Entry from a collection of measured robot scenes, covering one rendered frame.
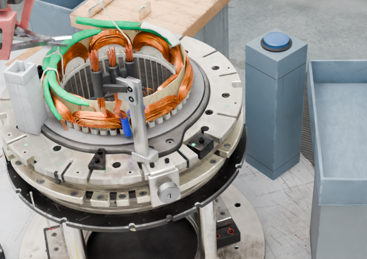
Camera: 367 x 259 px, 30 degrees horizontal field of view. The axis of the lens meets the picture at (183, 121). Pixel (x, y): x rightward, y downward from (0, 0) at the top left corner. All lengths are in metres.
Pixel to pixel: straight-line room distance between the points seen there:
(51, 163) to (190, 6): 0.44
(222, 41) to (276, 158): 0.23
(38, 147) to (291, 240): 0.47
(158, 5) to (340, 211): 0.45
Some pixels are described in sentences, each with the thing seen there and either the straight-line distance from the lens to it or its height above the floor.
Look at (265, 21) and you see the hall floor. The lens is 3.16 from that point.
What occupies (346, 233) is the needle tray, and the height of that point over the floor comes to 0.89.
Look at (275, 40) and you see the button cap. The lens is 1.08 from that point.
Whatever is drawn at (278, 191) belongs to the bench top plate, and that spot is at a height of 0.78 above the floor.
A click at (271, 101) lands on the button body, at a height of 0.95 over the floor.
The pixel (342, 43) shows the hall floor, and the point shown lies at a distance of 3.03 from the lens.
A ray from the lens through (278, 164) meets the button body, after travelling 1.20.
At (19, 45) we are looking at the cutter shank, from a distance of 0.89.
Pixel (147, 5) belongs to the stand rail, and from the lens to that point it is 1.12.
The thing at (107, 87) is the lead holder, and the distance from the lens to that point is 0.73.
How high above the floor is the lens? 1.63
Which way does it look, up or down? 39 degrees down
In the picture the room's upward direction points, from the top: 4 degrees counter-clockwise
